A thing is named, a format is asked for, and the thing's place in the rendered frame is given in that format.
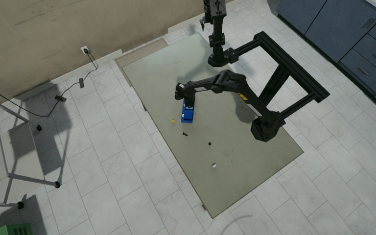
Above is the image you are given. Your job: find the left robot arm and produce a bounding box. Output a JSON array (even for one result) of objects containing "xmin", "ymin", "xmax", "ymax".
[{"xmin": 174, "ymin": 69, "xmax": 283, "ymax": 140}]

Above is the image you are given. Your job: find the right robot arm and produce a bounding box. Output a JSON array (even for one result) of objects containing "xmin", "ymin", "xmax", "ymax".
[{"xmin": 203, "ymin": 0, "xmax": 228, "ymax": 64}]

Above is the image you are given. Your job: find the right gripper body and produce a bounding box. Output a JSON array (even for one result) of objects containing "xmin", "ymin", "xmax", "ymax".
[{"xmin": 200, "ymin": 13, "xmax": 213, "ymax": 24}]

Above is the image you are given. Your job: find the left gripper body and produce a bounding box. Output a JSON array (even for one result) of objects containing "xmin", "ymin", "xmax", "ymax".
[{"xmin": 185, "ymin": 95, "xmax": 195, "ymax": 106}]

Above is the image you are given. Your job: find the blue rack of bins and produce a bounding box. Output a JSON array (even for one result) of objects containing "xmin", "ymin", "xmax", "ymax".
[{"xmin": 181, "ymin": 100, "xmax": 194, "ymax": 123}]

